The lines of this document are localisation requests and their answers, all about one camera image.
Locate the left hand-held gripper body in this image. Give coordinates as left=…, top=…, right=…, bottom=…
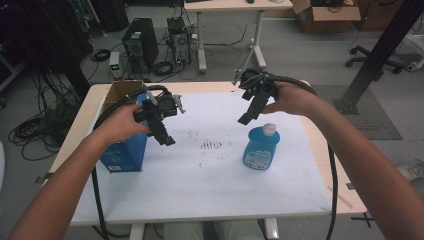
left=143, top=93, right=187, bottom=128

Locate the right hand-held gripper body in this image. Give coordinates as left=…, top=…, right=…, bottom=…
left=238, top=67, right=280, bottom=100

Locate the blue bottle with white cap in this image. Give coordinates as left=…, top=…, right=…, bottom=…
left=242, top=123, right=281, bottom=171

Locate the blue cardboard box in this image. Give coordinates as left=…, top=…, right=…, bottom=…
left=99, top=79, right=149, bottom=173

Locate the person's left hand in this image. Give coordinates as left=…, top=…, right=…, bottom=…
left=99, top=103, right=152, bottom=148

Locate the person's right hand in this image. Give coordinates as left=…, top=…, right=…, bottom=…
left=261, top=81, right=323, bottom=118

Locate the white power unit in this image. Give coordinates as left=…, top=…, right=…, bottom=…
left=109, top=51, right=122, bottom=79

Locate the open computer case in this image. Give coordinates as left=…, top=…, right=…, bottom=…
left=166, top=16, right=193, bottom=68

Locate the black computer tower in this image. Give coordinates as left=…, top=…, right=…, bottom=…
left=121, top=18, right=160, bottom=74

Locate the white-legged desk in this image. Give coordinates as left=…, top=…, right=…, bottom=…
left=183, top=0, right=294, bottom=74

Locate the brown cardboard box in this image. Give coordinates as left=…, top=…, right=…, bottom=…
left=291, top=0, right=362, bottom=34
left=353, top=0, right=406, bottom=32

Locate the white table leg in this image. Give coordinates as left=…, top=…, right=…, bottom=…
left=129, top=223, right=146, bottom=240
left=263, top=218, right=280, bottom=240

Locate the black office chair base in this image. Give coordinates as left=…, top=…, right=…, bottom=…
left=344, top=44, right=406, bottom=76

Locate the grey floor mat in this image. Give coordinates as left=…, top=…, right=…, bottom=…
left=311, top=84, right=404, bottom=141

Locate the black metal stand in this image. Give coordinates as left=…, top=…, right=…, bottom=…
left=333, top=0, right=424, bottom=116

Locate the black curtain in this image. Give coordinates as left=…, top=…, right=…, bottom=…
left=0, top=0, right=94, bottom=98

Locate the white sneaker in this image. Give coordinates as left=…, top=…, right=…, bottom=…
left=396, top=159, right=424, bottom=183

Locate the black cable coil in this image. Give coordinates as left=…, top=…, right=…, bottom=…
left=152, top=60, right=174, bottom=76
left=90, top=49, right=112, bottom=63

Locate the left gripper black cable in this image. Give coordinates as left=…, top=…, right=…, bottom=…
left=90, top=84, right=171, bottom=240

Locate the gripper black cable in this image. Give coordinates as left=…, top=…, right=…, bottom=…
left=266, top=74, right=339, bottom=240
left=90, top=84, right=171, bottom=240

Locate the black cable bundle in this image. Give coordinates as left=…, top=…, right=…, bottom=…
left=8, top=73, right=88, bottom=161

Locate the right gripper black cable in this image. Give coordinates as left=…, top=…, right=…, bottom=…
left=266, top=74, right=339, bottom=240

